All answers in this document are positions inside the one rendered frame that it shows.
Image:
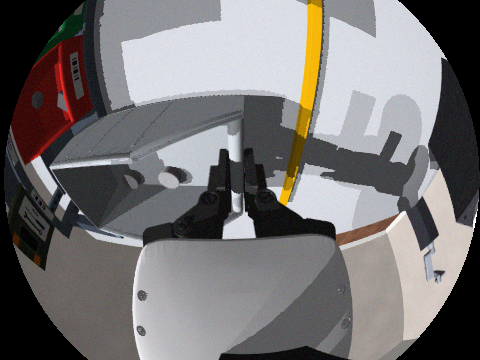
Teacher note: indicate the green open bin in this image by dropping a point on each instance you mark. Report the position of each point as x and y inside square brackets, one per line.
[69, 28]

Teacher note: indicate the yellow vertical bar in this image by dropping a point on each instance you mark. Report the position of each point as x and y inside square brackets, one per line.
[312, 60]

